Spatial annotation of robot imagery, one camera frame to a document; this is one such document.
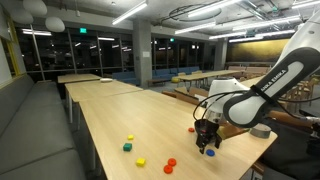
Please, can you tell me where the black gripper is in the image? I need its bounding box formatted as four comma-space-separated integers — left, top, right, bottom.
194, 119, 222, 154

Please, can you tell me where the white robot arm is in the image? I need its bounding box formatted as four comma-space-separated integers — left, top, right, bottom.
196, 11, 320, 154

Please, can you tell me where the small yellow block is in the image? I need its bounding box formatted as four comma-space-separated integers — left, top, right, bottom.
127, 135, 134, 140

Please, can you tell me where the green block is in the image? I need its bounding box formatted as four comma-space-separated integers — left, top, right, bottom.
123, 143, 132, 152

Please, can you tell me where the white plate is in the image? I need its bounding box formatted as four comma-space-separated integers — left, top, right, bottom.
100, 78, 113, 83

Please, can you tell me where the grey bench seat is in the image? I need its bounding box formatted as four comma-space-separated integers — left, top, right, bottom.
0, 75, 86, 180

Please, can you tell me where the green brown wrist camera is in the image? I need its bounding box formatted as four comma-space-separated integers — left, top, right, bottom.
217, 125, 247, 140

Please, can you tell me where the black cable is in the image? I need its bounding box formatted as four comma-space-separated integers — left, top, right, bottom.
192, 84, 320, 124

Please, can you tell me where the orange ring beside far-left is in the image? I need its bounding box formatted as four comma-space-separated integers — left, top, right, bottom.
163, 164, 174, 175

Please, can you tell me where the grey duct tape roll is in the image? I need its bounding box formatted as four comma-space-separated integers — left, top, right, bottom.
250, 123, 271, 139

